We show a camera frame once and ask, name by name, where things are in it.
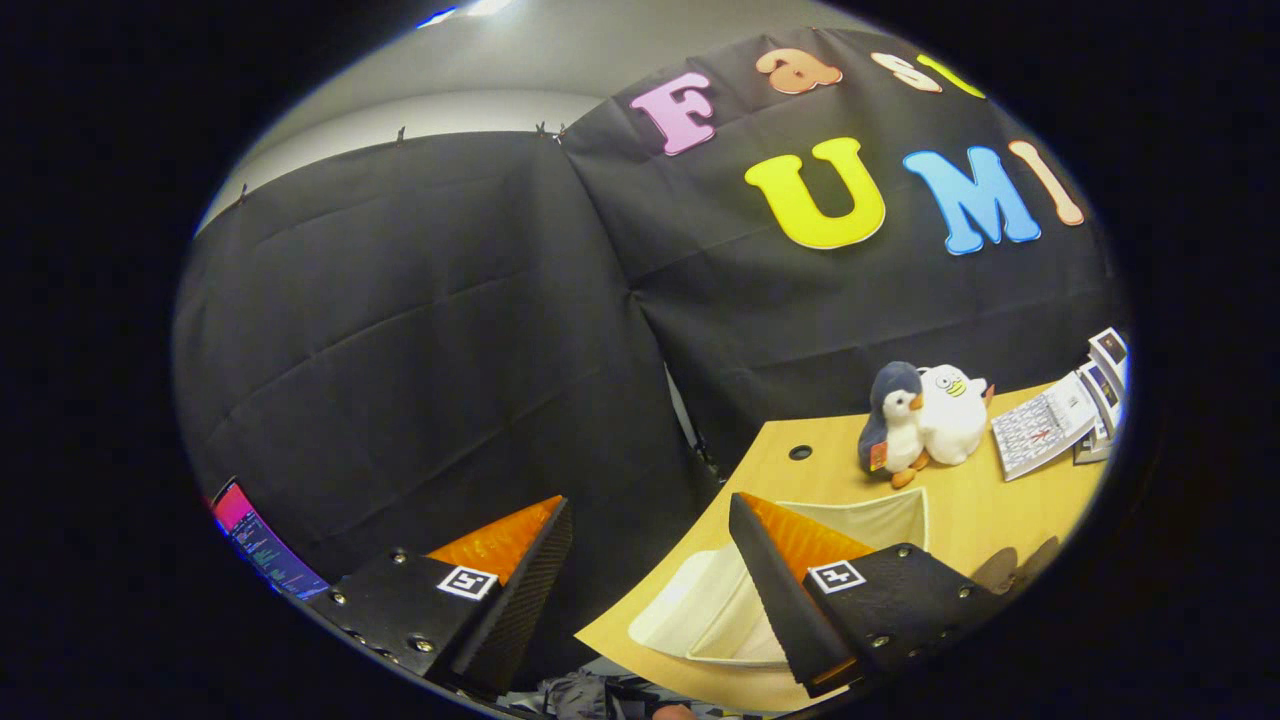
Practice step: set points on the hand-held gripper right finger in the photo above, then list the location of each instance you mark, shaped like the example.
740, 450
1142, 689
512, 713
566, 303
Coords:
790, 620

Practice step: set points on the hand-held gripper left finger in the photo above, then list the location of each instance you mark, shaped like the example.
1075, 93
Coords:
500, 620

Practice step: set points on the cream fabric storage box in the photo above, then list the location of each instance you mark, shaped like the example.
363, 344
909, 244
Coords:
700, 610

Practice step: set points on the person's grey clothing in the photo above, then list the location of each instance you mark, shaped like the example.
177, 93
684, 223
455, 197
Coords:
575, 693

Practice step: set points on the grey penguin plush toy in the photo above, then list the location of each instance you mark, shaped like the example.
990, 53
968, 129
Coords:
893, 415

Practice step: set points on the computer monitor screen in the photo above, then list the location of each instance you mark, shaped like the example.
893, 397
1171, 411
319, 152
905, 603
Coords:
265, 545

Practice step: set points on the white duck plush toy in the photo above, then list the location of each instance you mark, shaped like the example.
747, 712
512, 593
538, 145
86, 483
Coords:
955, 415

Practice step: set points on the black backdrop cloth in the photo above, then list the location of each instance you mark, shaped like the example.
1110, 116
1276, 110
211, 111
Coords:
400, 350

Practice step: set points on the patterned cover white book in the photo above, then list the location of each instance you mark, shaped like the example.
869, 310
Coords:
1040, 425

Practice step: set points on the dark cover book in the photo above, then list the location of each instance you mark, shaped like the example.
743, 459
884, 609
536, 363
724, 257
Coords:
1092, 452

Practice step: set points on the plain white book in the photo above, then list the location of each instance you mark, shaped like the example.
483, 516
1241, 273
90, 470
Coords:
1108, 425

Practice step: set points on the white book blue picture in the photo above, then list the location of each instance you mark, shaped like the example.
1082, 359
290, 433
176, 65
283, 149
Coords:
1102, 385

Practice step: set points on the white book dark picture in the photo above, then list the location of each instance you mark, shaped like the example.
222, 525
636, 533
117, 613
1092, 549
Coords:
1110, 345

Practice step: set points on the large ceiling light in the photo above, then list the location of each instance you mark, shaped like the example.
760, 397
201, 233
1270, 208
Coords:
490, 5

